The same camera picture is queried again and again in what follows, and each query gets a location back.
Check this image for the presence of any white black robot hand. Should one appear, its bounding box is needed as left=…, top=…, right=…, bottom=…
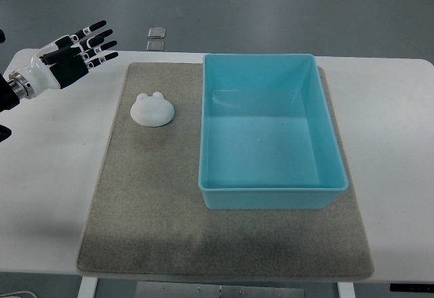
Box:
left=6, top=20, right=118, bottom=100

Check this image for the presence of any white round toy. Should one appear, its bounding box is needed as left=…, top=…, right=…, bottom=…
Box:
left=130, top=92, right=175, bottom=128

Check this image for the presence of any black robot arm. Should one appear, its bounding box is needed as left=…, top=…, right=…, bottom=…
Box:
left=0, top=75, right=20, bottom=112

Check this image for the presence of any blue plastic box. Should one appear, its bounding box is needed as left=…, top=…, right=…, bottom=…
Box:
left=198, top=54, right=349, bottom=210

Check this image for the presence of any black object at left edge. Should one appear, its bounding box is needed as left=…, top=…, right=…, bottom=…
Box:
left=0, top=125, right=12, bottom=142

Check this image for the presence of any lower metal floor plate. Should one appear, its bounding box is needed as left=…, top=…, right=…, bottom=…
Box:
left=146, top=40, right=165, bottom=52

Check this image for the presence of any metal floor plate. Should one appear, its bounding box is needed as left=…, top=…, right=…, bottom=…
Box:
left=147, top=27, right=166, bottom=39
left=146, top=40, right=165, bottom=52

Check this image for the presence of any upper metal floor plate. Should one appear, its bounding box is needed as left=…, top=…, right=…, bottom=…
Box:
left=147, top=27, right=166, bottom=39

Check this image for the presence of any grey felt mat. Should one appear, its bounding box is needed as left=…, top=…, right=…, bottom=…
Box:
left=77, top=62, right=374, bottom=282

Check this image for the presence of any black table control panel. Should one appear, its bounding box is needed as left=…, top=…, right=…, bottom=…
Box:
left=389, top=283, right=434, bottom=293

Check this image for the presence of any white cable on floor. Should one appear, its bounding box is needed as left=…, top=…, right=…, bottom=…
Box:
left=0, top=289, right=38, bottom=298

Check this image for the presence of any metal bracket under table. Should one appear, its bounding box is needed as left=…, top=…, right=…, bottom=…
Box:
left=135, top=282, right=305, bottom=298

